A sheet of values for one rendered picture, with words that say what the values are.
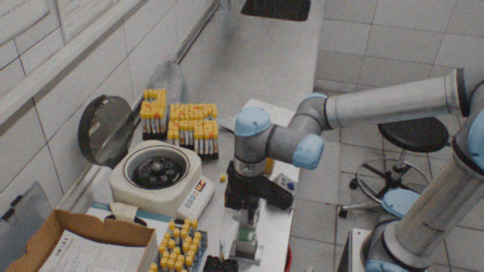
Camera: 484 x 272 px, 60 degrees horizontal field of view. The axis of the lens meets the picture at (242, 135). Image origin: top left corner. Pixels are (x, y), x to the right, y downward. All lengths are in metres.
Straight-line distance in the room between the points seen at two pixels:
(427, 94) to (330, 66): 2.67
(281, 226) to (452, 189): 0.61
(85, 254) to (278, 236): 0.53
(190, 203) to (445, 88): 0.77
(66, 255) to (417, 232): 0.85
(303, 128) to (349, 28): 2.54
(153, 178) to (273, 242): 0.40
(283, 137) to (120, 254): 0.55
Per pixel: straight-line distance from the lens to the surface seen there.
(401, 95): 0.91
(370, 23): 3.39
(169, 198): 1.22
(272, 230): 1.29
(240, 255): 1.21
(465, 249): 2.69
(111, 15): 1.42
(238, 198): 1.02
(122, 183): 1.28
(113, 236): 1.20
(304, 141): 0.87
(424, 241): 0.94
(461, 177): 0.83
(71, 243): 1.24
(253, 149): 0.90
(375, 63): 3.54
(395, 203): 1.09
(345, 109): 0.94
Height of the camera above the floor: 1.87
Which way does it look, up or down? 38 degrees down
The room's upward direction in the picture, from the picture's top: 3 degrees clockwise
